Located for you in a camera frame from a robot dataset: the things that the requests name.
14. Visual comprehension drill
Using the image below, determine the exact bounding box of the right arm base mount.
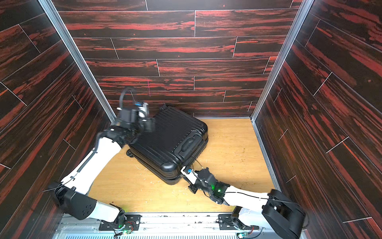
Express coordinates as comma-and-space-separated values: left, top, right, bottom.
216, 206, 253, 231

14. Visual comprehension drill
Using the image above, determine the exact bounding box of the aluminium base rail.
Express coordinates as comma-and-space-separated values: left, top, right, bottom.
53, 212, 299, 239

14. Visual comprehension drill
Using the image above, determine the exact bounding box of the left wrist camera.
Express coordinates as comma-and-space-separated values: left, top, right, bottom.
135, 102, 149, 118

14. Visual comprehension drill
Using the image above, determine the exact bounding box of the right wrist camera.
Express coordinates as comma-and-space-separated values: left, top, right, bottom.
181, 166, 198, 185

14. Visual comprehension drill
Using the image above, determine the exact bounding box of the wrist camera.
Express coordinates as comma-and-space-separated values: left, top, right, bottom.
135, 102, 149, 118
181, 166, 198, 185

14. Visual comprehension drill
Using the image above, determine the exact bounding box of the aluminium corner post left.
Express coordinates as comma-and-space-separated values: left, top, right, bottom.
38, 0, 116, 122

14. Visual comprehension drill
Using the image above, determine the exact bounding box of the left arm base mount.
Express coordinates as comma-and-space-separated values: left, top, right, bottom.
98, 214, 142, 235

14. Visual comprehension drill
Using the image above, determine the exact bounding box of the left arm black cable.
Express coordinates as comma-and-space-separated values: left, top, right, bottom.
118, 87, 137, 110

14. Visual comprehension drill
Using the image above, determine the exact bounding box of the aluminium corner post right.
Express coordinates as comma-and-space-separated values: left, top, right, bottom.
250, 0, 314, 122

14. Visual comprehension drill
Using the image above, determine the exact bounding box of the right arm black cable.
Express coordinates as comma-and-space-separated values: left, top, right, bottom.
223, 191, 269, 201

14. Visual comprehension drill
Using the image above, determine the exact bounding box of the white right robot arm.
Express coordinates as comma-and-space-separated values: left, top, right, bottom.
181, 167, 306, 239

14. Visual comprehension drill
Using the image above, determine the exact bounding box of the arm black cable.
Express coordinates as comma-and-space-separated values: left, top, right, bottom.
118, 87, 137, 110
223, 191, 269, 201

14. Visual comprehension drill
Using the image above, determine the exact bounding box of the black hard-shell suitcase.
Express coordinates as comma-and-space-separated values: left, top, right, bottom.
126, 105, 209, 185

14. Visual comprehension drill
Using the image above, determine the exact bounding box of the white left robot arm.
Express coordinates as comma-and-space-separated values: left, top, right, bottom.
47, 103, 155, 229

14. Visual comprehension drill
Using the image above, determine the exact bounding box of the aluminium corner post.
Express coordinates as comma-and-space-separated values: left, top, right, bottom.
250, 0, 314, 122
38, 0, 116, 122

